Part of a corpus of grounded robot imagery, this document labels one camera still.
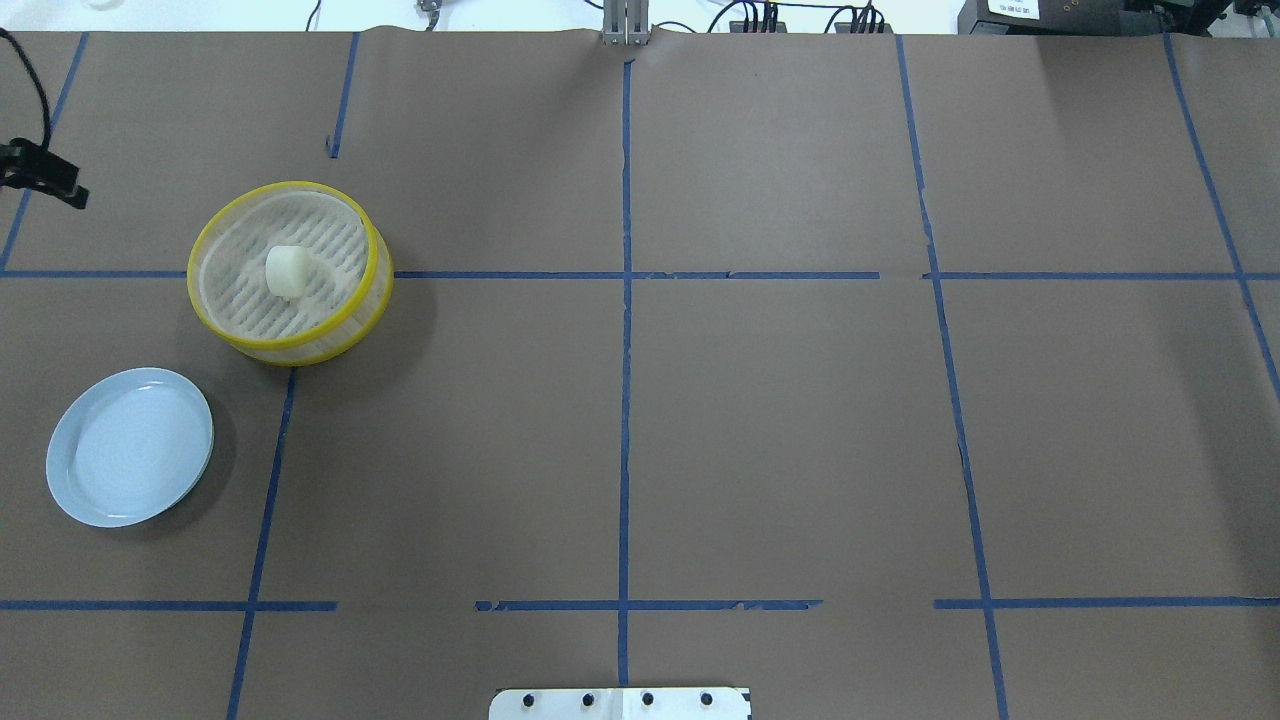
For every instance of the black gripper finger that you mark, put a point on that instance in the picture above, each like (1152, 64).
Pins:
(63, 184)
(29, 160)

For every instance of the white steamed bun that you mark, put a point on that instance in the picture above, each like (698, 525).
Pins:
(286, 271)

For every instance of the yellow rimmed bamboo steamer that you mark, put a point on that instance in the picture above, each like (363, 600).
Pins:
(349, 287)

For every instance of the light blue plate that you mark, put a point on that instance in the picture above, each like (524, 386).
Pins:
(130, 447)

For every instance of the black equipment box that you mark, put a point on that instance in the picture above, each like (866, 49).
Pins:
(1071, 18)

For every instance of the aluminium frame post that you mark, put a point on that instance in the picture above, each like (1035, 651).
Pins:
(625, 22)

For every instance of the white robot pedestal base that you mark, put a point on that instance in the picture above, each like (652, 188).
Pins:
(622, 703)

